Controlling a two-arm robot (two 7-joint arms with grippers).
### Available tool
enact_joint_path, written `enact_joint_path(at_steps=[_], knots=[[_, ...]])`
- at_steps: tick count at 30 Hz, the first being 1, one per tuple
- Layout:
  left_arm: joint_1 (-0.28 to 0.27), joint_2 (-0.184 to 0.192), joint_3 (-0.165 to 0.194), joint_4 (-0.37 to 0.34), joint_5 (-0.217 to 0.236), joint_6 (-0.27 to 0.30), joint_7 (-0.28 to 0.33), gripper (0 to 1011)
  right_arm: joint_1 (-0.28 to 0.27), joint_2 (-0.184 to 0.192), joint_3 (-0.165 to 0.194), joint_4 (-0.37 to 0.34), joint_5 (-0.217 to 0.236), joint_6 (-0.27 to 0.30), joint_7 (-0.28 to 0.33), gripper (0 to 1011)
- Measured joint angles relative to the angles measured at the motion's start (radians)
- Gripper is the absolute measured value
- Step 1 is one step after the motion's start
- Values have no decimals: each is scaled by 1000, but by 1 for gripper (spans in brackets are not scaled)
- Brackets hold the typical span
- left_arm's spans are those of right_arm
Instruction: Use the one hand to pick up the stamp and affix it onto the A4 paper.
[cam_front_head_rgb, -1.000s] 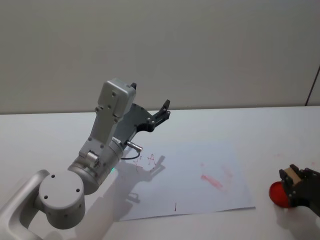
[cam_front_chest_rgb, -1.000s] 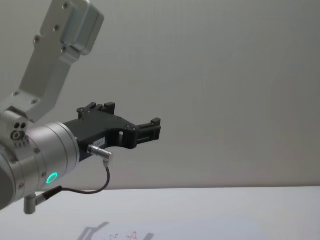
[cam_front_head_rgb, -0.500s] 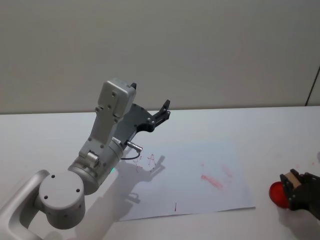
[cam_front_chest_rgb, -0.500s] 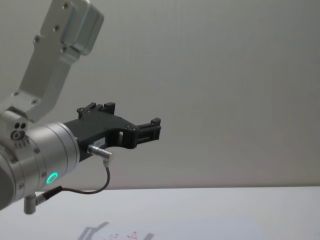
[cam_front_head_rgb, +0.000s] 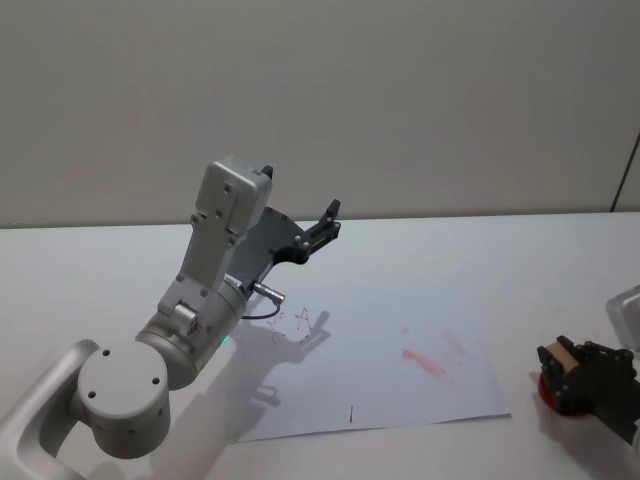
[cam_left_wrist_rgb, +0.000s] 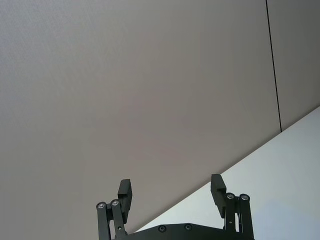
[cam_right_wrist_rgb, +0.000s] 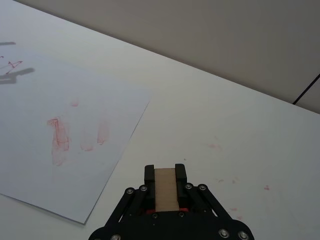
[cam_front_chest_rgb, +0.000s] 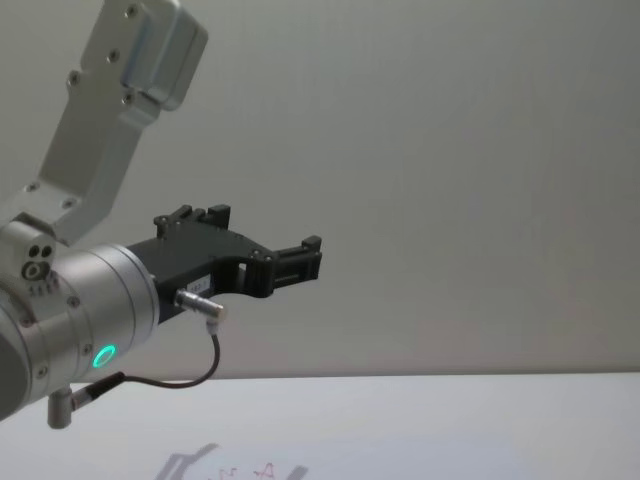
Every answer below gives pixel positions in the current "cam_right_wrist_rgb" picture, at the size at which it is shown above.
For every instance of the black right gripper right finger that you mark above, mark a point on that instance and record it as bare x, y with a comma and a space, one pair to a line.
180, 175

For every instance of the white sheet with red marks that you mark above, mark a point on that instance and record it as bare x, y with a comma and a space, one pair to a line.
62, 112

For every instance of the brown cardboard block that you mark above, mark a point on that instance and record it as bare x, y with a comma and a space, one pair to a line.
166, 190

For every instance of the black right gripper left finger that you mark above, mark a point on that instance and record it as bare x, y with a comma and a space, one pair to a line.
149, 180

